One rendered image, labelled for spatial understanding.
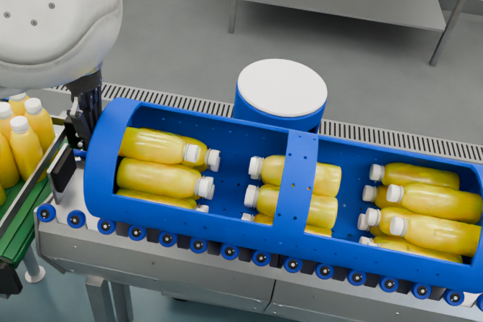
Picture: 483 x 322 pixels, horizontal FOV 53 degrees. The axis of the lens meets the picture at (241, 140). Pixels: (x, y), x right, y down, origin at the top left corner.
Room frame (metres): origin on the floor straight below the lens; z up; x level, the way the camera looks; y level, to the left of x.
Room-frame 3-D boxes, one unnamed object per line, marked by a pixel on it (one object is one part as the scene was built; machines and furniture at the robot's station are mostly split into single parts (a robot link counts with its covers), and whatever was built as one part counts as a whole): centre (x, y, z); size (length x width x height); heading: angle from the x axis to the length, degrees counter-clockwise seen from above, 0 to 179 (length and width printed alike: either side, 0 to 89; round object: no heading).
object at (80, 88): (0.73, 0.33, 1.32); 0.08 x 0.07 x 0.09; 176
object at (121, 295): (0.82, 0.36, 0.31); 0.06 x 0.06 x 0.63; 86
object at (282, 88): (1.19, -0.10, 1.03); 0.28 x 0.28 x 0.01
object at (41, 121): (0.89, 0.54, 0.99); 0.07 x 0.07 x 0.19
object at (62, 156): (0.76, 0.43, 0.99); 0.10 x 0.02 x 0.12; 176
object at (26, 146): (0.82, 0.55, 0.99); 0.07 x 0.07 x 0.19
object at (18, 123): (0.82, 0.55, 1.09); 0.04 x 0.04 x 0.02
